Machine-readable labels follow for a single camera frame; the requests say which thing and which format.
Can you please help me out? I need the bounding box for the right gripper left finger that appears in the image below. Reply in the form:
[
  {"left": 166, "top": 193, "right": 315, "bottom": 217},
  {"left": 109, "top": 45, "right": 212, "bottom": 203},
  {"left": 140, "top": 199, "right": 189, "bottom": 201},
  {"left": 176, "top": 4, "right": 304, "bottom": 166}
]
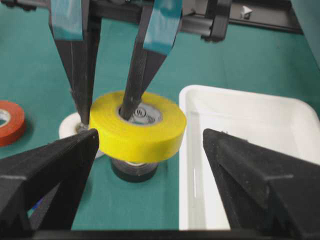
[{"left": 0, "top": 128, "right": 99, "bottom": 238}]

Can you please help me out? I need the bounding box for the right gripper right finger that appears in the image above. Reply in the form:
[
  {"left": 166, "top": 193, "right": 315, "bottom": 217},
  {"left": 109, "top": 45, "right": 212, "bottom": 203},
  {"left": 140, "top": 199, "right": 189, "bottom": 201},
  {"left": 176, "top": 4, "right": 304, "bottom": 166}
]
[{"left": 202, "top": 128, "right": 320, "bottom": 238}]

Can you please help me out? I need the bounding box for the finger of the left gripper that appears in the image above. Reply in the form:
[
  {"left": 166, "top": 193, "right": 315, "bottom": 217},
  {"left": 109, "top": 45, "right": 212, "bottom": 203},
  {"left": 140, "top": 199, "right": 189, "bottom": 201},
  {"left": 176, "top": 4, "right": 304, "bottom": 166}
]
[
  {"left": 120, "top": 0, "right": 182, "bottom": 121},
  {"left": 49, "top": 0, "right": 102, "bottom": 125}
]

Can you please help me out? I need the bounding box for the yellow tape roll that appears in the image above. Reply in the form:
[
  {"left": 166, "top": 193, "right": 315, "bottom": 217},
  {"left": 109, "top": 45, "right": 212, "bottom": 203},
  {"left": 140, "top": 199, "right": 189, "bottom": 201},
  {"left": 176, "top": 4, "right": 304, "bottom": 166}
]
[{"left": 89, "top": 91, "right": 187, "bottom": 164}]

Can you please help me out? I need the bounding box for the white tape roll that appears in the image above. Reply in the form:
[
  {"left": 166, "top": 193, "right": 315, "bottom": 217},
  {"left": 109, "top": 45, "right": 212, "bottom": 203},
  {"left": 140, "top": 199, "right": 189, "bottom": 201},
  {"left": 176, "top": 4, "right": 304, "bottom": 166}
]
[{"left": 58, "top": 112, "right": 106, "bottom": 159}]

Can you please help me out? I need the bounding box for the white plastic tray case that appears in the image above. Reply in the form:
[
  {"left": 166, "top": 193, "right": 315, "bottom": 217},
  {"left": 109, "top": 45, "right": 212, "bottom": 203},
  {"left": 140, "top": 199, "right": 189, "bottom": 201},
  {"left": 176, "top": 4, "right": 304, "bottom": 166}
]
[{"left": 179, "top": 85, "right": 320, "bottom": 230}]

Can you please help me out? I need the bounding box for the red tape roll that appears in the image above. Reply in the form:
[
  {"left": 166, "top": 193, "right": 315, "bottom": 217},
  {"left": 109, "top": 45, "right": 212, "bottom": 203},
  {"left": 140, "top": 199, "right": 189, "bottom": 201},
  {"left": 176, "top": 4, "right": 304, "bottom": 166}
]
[{"left": 0, "top": 100, "right": 27, "bottom": 147}]

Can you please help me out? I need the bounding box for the black tape roll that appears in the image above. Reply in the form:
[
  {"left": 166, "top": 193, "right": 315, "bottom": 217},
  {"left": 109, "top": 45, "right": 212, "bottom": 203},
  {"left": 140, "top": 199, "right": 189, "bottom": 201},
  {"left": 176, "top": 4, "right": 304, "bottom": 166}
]
[{"left": 110, "top": 158, "right": 159, "bottom": 183}]

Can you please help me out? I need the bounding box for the green table cloth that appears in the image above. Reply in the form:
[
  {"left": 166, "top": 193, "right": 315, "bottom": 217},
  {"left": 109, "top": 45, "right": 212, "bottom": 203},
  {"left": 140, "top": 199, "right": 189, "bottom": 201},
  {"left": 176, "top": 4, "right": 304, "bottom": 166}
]
[{"left": 0, "top": 5, "right": 320, "bottom": 230}]

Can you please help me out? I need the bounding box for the black aluminium frame rail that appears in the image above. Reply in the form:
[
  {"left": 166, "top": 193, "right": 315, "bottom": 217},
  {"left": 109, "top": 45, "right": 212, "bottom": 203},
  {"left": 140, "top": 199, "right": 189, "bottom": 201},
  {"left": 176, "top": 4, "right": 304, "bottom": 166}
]
[{"left": 0, "top": 0, "right": 305, "bottom": 43}]

